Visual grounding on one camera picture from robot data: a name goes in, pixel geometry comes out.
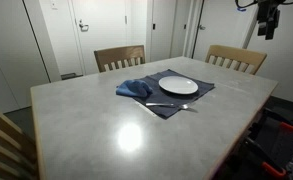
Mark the round white plate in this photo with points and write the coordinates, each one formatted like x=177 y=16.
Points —
x=178 y=84

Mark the blue microfibre towel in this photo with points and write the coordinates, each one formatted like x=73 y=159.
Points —
x=134 y=88

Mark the wooden chair dark slatted back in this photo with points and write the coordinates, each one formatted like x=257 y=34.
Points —
x=119 y=55

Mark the silver metal fork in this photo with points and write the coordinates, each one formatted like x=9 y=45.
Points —
x=162 y=104

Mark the wooden chair horizontal slat back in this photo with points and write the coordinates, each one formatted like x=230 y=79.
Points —
x=6 y=146

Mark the silver round door knob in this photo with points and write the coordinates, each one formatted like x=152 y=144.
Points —
x=202 y=27

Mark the wooden chair light slatted back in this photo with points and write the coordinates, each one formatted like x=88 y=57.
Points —
x=236 y=54

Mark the dark floor vent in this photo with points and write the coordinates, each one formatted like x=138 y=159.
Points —
x=68 y=76

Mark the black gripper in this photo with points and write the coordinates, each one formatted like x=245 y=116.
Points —
x=268 y=10

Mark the white wall light switch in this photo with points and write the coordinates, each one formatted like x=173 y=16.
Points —
x=54 y=4

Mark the white door with round knob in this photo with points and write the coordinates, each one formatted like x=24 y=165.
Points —
x=219 y=30

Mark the black wall plate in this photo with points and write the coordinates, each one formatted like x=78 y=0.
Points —
x=153 y=26

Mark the orange black clamp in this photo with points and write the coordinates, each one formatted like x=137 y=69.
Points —
x=287 y=126
x=272 y=169

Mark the dark blue woven placemat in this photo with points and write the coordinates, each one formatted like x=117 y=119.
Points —
x=159 y=96

